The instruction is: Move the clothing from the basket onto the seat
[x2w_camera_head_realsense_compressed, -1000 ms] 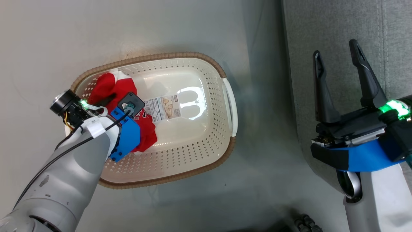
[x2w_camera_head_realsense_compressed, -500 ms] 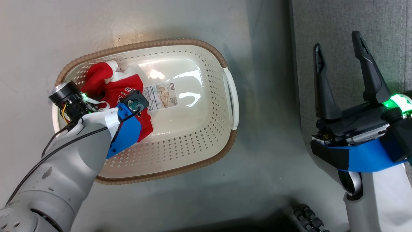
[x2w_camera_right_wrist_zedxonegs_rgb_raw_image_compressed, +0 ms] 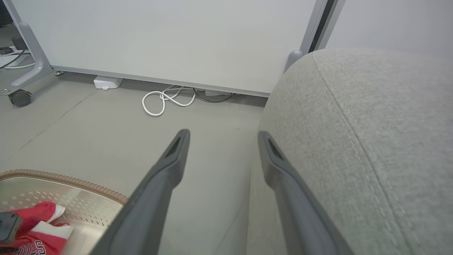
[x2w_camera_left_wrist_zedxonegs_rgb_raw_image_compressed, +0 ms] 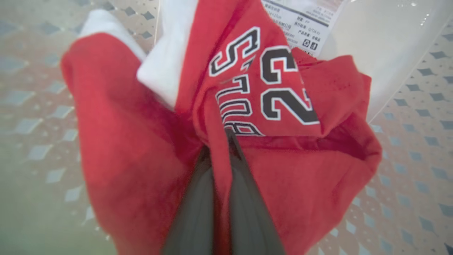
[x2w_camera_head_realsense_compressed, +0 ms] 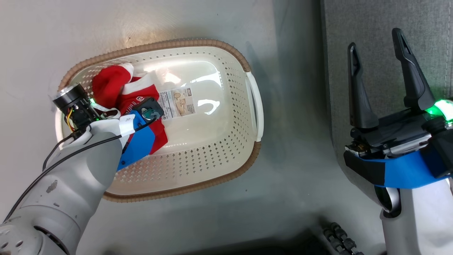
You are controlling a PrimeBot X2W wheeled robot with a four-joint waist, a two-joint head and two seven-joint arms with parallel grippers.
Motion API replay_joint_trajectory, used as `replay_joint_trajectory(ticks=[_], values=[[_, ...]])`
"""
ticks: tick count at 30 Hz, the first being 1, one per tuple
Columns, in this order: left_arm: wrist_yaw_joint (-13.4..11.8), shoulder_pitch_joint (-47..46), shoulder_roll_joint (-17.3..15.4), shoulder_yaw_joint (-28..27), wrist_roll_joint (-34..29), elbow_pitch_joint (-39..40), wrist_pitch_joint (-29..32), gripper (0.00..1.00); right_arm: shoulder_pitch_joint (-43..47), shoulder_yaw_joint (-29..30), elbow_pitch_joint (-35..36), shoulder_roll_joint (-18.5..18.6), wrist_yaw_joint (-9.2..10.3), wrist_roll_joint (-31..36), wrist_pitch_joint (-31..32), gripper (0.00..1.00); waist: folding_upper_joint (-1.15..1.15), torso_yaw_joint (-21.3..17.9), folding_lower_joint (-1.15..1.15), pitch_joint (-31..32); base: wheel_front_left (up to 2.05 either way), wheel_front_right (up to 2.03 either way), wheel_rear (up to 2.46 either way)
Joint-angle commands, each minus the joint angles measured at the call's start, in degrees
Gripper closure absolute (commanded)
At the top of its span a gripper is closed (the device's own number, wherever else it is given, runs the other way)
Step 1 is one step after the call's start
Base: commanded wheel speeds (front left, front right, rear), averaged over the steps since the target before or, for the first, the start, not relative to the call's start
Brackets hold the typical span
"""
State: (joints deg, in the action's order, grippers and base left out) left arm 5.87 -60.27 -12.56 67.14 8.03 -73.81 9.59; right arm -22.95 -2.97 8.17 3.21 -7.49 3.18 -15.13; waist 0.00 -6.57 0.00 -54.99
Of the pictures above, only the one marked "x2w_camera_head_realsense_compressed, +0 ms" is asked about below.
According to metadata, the grey fabric sofa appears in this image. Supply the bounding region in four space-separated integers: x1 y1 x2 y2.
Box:
320 0 453 200

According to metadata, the white perforated laundry basket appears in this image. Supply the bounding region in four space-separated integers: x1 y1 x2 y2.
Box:
55 38 264 203

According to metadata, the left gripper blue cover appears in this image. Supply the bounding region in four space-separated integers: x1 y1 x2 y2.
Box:
117 97 165 172

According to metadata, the red and white garment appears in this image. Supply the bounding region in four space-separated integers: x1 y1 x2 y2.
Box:
92 63 169 155

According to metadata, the black ribbed cable conduit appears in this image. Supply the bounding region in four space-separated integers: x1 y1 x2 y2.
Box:
320 221 366 255

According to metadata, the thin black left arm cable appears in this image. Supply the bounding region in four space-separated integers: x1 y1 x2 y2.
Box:
3 117 158 223

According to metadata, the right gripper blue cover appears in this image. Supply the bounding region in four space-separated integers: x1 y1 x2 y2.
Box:
343 28 453 188

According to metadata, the paper label sticker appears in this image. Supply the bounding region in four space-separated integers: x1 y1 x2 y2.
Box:
158 87 196 119

